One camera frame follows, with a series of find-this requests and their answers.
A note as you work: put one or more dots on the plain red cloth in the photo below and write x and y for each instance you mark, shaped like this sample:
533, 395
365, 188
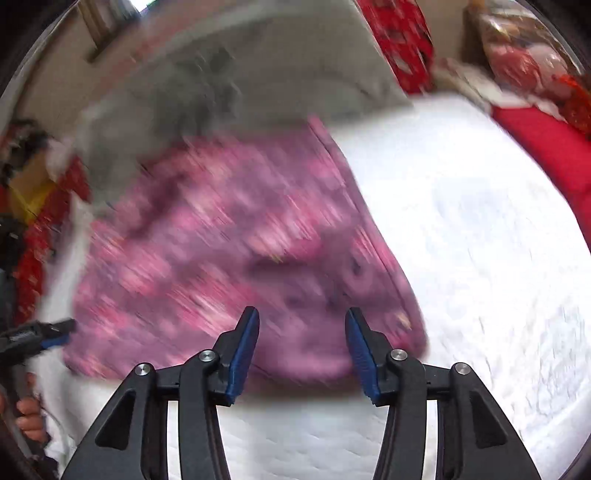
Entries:
545, 147

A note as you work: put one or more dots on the red patterned blanket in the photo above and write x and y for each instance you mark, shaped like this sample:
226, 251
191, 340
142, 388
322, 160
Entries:
401, 41

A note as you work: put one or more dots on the person's left hand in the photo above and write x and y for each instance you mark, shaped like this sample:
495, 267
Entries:
31, 417

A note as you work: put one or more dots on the yellow cardboard box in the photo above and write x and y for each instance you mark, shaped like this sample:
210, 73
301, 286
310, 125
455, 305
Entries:
32, 194

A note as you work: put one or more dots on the purple floral shirt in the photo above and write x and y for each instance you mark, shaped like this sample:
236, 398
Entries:
207, 258

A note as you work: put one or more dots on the clear plastic bag of toys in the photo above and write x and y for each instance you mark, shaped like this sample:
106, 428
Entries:
521, 46

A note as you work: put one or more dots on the pile of mixed clothes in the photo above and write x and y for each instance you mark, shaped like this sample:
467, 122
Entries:
23, 143

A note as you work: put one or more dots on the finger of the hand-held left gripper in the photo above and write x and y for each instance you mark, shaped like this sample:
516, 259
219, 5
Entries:
57, 332

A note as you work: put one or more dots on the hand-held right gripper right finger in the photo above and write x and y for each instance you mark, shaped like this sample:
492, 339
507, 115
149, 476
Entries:
364, 364

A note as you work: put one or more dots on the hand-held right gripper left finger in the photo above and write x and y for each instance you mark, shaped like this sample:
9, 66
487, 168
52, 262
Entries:
240, 364

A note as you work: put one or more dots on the grey floral pillow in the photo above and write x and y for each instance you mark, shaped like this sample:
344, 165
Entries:
277, 69

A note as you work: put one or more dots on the white quilted mattress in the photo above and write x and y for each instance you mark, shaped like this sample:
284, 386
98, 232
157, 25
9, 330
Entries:
485, 254

